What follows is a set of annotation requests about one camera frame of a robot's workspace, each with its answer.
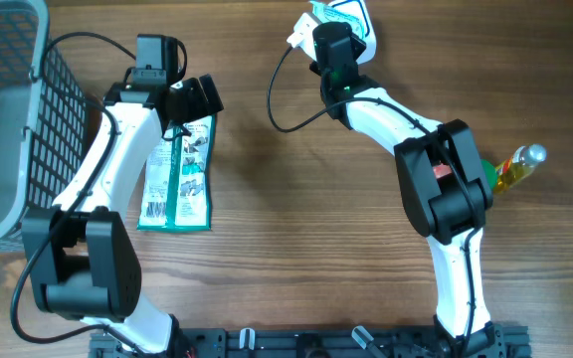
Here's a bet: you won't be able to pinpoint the green glove package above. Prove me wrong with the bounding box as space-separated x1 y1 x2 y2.
137 115 216 233

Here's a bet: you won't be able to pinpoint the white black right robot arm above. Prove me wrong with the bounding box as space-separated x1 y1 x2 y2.
311 22 492 357

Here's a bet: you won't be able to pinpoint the white barcode scanner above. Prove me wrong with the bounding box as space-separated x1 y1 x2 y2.
329 0 377 65

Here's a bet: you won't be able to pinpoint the yellow liquid bottle silver cap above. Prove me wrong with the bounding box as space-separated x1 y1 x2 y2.
493 143 547 194

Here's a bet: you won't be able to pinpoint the green lid jar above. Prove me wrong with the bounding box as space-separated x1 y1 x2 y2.
481 159 498 190

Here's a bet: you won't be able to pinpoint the light green wipes pack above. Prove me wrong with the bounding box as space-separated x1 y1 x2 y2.
310 1 365 40

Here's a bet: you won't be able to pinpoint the grey plastic mesh basket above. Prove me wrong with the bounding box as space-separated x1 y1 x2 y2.
0 1 89 253

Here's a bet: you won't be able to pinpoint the red white tissue pack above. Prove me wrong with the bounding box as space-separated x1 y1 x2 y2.
433 164 453 179

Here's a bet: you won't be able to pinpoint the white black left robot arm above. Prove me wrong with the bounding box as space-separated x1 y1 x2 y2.
9 34 223 357

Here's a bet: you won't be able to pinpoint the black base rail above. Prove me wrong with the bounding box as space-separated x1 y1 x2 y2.
89 325 533 358

